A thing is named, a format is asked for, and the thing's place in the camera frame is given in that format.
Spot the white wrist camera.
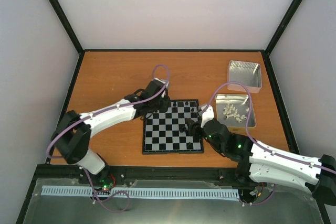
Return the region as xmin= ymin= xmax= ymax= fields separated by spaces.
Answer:
xmin=153 ymin=78 xmax=169 ymax=89
xmin=199 ymin=104 xmax=215 ymax=128

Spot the pile of white chess pieces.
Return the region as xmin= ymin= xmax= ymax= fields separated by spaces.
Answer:
xmin=222 ymin=104 xmax=250 ymax=123

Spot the black frame rail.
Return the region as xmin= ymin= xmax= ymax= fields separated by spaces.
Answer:
xmin=78 ymin=165 xmax=263 ymax=185

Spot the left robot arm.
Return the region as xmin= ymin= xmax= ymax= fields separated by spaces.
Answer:
xmin=51 ymin=78 xmax=170 ymax=184

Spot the small circuit board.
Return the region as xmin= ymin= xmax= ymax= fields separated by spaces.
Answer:
xmin=98 ymin=175 xmax=116 ymax=195

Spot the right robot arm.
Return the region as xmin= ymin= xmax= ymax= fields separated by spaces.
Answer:
xmin=185 ymin=119 xmax=335 ymax=206

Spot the black and silver chessboard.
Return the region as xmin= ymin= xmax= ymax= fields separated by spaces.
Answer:
xmin=142 ymin=99 xmax=204 ymax=154

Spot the empty silver tin lid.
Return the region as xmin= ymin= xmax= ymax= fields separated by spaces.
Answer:
xmin=227 ymin=60 xmax=263 ymax=93

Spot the light blue cable duct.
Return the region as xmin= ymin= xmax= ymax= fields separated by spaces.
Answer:
xmin=40 ymin=185 xmax=239 ymax=201

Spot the silver tin with white pieces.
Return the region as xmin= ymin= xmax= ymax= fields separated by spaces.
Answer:
xmin=215 ymin=94 xmax=257 ymax=133

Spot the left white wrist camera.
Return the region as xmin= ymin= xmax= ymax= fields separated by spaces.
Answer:
xmin=153 ymin=78 xmax=169 ymax=89

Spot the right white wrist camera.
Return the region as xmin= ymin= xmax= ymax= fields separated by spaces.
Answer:
xmin=199 ymin=104 xmax=215 ymax=128

